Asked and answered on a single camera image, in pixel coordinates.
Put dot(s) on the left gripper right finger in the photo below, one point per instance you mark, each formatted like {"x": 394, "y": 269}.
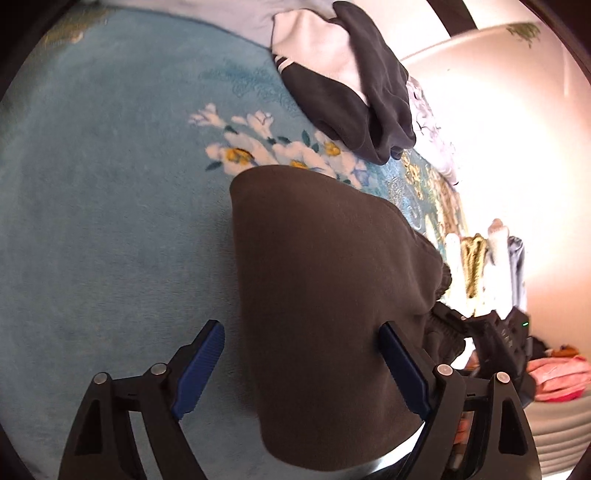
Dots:
{"x": 474, "y": 428}

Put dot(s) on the pink clothing on floor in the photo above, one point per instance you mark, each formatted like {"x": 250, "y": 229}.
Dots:
{"x": 559, "y": 379}

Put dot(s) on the blue grey folded garment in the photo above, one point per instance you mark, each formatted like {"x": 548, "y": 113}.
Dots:
{"x": 516, "y": 251}

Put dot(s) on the olive knitted garment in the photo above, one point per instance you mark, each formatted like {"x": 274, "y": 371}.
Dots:
{"x": 473, "y": 251}

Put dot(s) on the black and white jacket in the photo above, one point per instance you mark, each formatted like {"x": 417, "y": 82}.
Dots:
{"x": 346, "y": 80}

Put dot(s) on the teal floral bed blanket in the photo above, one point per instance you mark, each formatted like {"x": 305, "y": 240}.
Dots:
{"x": 119, "y": 138}

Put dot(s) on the white black wardrobe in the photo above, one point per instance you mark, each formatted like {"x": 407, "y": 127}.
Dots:
{"x": 459, "y": 16}

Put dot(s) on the light blue floral duvet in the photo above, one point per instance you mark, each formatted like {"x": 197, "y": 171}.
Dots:
{"x": 253, "y": 21}

